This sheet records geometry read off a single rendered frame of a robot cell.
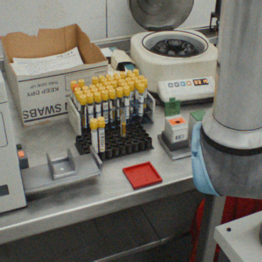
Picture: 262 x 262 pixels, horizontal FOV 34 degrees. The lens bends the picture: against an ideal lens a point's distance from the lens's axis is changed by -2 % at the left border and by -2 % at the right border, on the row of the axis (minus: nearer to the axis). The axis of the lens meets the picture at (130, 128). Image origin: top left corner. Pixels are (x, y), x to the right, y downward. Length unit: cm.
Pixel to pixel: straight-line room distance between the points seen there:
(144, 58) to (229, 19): 68
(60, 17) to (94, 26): 12
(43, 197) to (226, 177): 42
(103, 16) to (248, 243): 92
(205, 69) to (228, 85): 65
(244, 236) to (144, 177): 27
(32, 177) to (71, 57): 53
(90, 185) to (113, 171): 7
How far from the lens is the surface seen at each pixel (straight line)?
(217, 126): 64
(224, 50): 58
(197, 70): 124
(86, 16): 144
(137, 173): 97
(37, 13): 139
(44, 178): 92
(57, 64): 130
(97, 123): 95
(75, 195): 93
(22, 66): 132
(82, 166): 93
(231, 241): 81
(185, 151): 102
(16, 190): 88
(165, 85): 121
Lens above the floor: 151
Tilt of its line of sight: 35 degrees down
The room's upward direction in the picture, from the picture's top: 1 degrees clockwise
